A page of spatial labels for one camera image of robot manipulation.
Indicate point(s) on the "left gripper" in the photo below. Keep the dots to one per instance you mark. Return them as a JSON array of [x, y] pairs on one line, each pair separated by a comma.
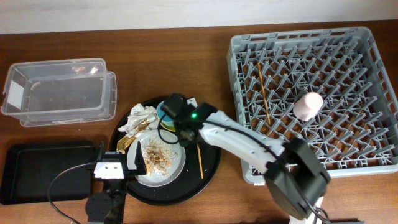
[[131, 170]]

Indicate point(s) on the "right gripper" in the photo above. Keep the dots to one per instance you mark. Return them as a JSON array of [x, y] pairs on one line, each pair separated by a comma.
[[183, 133]]

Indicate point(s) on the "yellow bowl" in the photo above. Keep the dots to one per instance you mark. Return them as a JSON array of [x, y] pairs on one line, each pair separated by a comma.
[[168, 127]]

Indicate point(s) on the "light blue cup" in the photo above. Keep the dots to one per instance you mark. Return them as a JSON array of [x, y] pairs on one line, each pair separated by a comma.
[[160, 113]]

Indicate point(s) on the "food scraps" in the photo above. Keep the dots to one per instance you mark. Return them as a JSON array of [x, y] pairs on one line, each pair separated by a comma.
[[157, 156]]

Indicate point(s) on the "grey plate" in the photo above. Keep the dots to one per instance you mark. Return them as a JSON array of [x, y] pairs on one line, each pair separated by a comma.
[[178, 158]]

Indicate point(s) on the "wooden chopstick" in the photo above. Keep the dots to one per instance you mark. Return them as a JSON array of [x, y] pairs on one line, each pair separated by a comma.
[[199, 161], [263, 93]]

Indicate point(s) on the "pink cup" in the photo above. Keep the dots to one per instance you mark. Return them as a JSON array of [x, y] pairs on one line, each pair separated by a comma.
[[308, 106]]

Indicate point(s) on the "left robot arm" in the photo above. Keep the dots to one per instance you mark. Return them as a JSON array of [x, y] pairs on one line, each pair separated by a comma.
[[107, 206]]

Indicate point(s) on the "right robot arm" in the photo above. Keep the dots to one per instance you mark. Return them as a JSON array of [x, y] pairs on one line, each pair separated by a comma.
[[295, 178]]

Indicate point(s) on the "grey dishwasher rack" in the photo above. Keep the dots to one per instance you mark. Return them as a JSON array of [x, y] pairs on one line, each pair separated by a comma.
[[326, 86]]

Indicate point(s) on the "gold foil wrapper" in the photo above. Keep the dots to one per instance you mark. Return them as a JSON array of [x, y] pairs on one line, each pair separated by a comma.
[[126, 141]]

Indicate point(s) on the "crumpled white napkin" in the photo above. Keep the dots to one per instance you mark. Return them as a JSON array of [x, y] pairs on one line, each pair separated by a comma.
[[141, 119]]

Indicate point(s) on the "round black tray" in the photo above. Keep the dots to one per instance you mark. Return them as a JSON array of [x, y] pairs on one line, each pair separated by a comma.
[[187, 184]]

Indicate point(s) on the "black rectangular tray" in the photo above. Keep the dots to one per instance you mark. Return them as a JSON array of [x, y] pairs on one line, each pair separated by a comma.
[[30, 168]]

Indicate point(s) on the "clear plastic bin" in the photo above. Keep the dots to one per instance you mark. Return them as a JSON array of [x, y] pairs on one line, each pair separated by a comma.
[[56, 92]]

